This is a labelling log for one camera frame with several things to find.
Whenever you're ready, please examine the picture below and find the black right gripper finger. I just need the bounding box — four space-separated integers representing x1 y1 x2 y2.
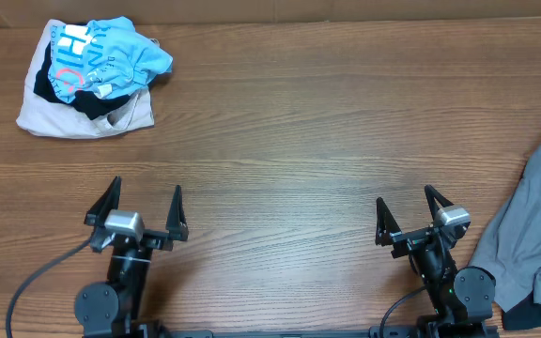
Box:
375 197 401 246
425 185 454 221

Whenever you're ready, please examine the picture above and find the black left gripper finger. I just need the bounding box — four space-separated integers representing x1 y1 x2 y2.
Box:
165 185 189 241
85 176 122 227

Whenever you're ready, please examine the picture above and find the light blue t-shirt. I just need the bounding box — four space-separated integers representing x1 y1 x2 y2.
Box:
48 17 173 103

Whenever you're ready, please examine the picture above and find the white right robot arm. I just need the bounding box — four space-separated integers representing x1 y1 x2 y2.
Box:
375 185 498 337

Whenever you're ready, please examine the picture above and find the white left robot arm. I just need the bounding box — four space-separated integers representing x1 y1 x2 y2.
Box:
74 177 189 338

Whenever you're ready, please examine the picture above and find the black folded garment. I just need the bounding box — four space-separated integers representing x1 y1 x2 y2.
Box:
33 44 131 120

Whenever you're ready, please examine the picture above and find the black garment under grey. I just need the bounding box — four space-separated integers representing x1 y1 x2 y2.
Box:
502 293 541 331

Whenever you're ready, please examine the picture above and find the beige folded garment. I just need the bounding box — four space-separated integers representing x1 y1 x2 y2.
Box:
16 19 154 139

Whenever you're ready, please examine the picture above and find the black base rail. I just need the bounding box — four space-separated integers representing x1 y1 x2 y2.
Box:
82 323 500 338

